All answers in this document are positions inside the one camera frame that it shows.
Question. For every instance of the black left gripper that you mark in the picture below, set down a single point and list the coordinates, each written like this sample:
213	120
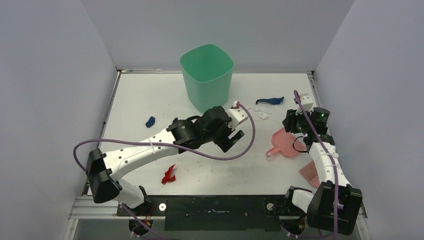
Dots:
225	142

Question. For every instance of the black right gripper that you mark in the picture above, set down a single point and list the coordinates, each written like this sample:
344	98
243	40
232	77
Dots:
291	122

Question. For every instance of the pink hand brush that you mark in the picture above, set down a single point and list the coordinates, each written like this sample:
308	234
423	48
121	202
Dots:
310	174

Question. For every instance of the green plastic bin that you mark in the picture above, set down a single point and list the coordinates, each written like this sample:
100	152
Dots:
207	73

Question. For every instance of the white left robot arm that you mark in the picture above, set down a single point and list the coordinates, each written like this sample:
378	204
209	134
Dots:
105	170

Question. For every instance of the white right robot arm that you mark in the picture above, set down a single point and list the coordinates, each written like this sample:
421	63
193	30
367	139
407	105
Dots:
335	204

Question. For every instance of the white paper scraps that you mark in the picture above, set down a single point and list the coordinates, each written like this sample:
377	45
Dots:
262	112

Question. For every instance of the pink plastic dustpan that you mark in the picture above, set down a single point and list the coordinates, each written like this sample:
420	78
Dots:
285	144

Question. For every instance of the long blue paper scrap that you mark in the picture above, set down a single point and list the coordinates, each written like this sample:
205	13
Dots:
271	101

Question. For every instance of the red paper scrap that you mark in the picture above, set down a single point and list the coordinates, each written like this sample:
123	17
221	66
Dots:
169	177

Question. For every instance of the small blue paper scrap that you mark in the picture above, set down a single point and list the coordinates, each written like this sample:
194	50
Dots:
150	122

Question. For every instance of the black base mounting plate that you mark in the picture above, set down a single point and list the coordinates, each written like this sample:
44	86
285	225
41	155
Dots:
264	223

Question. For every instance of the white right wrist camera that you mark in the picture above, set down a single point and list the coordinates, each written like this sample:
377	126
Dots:
307	102

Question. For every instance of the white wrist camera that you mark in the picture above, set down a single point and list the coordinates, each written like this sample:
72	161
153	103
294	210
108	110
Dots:
237	114
307	102

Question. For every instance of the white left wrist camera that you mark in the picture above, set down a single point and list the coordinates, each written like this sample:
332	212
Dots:
237	114

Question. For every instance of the aluminium frame rail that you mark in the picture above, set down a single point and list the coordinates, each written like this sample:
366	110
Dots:
92	208

